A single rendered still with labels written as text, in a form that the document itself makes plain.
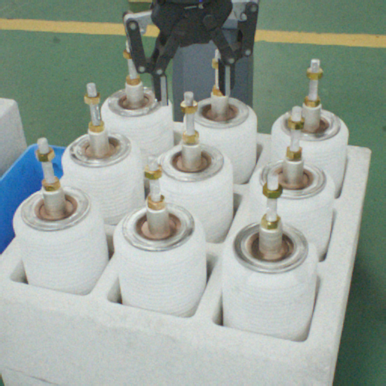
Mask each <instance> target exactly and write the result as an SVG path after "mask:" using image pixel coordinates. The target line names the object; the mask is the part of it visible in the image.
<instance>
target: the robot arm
mask: <svg viewBox="0 0 386 386"><path fill-rule="evenodd" d="M232 11H234V15H235V16H236V18H237V19H238V21H237V34H236V41H235V43H234V44H232V45H229V43H228V42H227V40H226V38H225V36H224V34H223V32H222V30H221V28H222V27H223V24H224V23H225V21H226V20H227V18H228V16H229V15H230V13H231V12H232ZM258 14H259V6H258V5H257V3H256V1H255V0H152V4H151V6H149V10H148V11H143V12H139V13H135V14H134V13H133V12H132V11H125V12H124V13H123V15H122V19H123V23H124V30H125V34H126V38H127V41H128V44H129V48H130V55H131V59H132V62H133V64H134V66H135V69H136V72H137V73H138V74H144V73H148V74H151V77H152V93H153V95H154V97H155V99H156V101H157V102H160V104H161V105H162V107H165V106H168V91H167V76H166V74H165V72H166V69H167V66H168V64H169V62H170V59H172V58H174V56H175V54H176V51H177V49H178V47H188V46H189V45H192V44H209V43H210V41H211V40H212V41H213V43H214V44H215V46H216V49H217V51H218V52H219V53H220V54H221V58H218V87H219V90H220V91H221V93H222V95H223V96H224V97H227V96H229V90H233V89H234V86H235V63H236V62H237V61H238V59H240V58H241V57H249V56H251V55H252V53H253V43H255V37H256V27H257V20H258ZM151 22H153V23H154V24H155V26H156V27H157V28H158V29H159V30H160V31H159V33H158V36H157V38H156V41H155V49H154V50H153V52H152V55H151V57H146V56H145V52H144V49H143V44H142V36H141V35H145V33H146V31H147V25H148V24H149V23H151ZM171 46H172V47H171Z"/></svg>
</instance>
